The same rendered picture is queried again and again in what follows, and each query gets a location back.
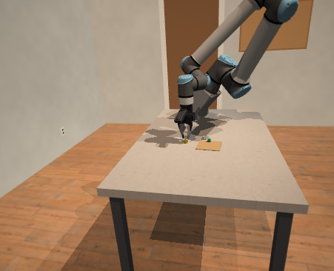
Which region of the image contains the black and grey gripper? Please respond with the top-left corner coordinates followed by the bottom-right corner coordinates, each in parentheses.
top-left (178, 104), bottom-right (195, 139)

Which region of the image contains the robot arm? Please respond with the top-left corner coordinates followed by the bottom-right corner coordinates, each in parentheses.
top-left (178, 0), bottom-right (298, 105)

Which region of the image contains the orange flat mat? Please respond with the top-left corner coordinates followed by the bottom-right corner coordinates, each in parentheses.
top-left (196, 140), bottom-right (222, 151)

